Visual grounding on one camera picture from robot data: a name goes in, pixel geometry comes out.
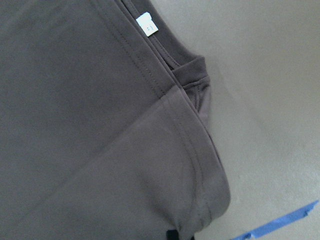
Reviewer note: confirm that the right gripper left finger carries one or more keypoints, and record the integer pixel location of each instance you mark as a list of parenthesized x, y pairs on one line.
[(172, 235)]

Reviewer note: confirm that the dark brown t-shirt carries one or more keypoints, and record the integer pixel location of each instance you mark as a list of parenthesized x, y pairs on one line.
[(103, 125)]

